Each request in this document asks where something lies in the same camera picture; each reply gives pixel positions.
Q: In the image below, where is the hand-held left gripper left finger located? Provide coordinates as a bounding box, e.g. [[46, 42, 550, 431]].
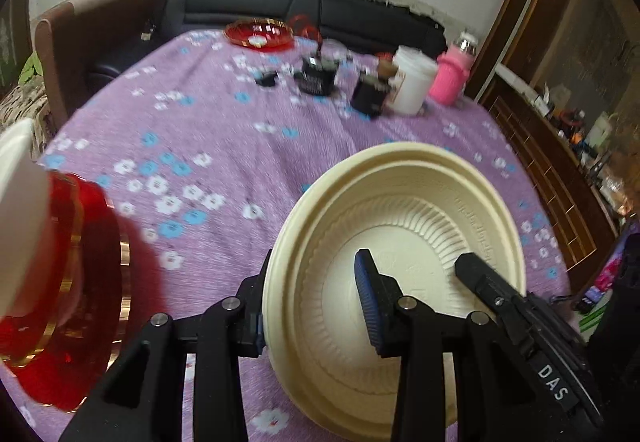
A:
[[57, 264, 271, 442]]

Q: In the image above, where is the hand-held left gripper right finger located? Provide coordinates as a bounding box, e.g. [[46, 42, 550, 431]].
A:
[[353, 248, 538, 442]]

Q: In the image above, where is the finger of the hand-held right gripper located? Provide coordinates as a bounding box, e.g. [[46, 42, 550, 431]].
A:
[[454, 252, 532, 323]]

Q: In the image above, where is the cream plastic bowl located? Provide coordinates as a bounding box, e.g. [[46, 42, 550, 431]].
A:
[[261, 141, 528, 440]]

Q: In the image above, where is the red plate with gold print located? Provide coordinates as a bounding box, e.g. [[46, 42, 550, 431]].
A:
[[10, 202, 133, 412]]

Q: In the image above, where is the large white bowl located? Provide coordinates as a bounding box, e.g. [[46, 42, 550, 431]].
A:
[[0, 118, 56, 323]]

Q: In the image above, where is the purple floral tablecloth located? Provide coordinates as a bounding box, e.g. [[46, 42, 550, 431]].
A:
[[0, 24, 573, 442]]

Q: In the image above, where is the plain black motor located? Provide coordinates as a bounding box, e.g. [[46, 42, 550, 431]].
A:
[[350, 72, 393, 119]]

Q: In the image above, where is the bottle with pink sleeve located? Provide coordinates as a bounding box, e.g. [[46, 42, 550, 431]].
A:
[[430, 31, 478, 105]]

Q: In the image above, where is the white plastic tub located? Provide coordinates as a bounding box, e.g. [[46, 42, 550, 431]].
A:
[[387, 46, 439, 115]]

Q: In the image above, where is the black motor with label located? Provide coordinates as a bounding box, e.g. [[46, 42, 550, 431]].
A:
[[299, 53, 341, 97]]

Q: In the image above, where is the wooden sideboard cabinet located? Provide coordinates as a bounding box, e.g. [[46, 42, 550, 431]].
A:
[[465, 0, 640, 303]]

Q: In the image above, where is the clear round lid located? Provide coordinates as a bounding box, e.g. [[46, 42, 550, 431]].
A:
[[320, 38, 351, 60]]

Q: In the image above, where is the red ribbon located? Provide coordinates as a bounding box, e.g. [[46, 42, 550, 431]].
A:
[[287, 13, 321, 43]]

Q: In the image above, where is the small red plate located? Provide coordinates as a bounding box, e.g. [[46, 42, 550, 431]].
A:
[[224, 18, 296, 52]]

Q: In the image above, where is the patterned cushion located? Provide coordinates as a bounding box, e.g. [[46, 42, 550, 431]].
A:
[[0, 77, 56, 158]]

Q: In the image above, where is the black leather sofa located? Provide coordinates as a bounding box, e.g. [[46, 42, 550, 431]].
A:
[[87, 0, 448, 78]]

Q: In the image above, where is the brown upholstered chair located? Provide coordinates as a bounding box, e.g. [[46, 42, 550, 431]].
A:
[[32, 0, 168, 128]]

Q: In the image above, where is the green cloth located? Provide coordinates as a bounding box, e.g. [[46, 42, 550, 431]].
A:
[[20, 51, 43, 83]]

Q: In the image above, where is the dark wooden door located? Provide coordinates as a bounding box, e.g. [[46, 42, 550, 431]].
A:
[[0, 0, 33, 93]]

